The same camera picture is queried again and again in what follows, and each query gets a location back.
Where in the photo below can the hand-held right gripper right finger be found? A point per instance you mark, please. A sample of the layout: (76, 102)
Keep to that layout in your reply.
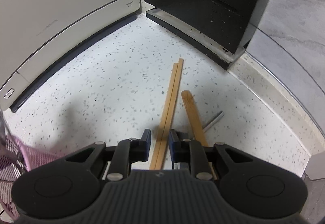
(173, 145)

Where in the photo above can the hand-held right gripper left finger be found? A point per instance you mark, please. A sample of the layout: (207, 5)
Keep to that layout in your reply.
(146, 142)

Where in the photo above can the bamboo spatula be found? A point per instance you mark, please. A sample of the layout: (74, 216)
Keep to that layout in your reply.
(193, 112)

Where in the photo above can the steel drinking straw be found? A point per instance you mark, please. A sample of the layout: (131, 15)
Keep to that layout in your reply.
(213, 120)

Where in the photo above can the pink mesh utensil holder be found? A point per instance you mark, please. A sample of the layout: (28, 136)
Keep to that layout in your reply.
(15, 160)

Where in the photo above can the black slotted knife block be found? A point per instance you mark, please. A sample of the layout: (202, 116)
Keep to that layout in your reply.
(203, 10)

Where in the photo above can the white cabinet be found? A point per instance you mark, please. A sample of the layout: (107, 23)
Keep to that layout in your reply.
(316, 166)

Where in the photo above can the white countertop appliance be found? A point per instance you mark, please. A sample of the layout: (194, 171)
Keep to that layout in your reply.
(63, 10)

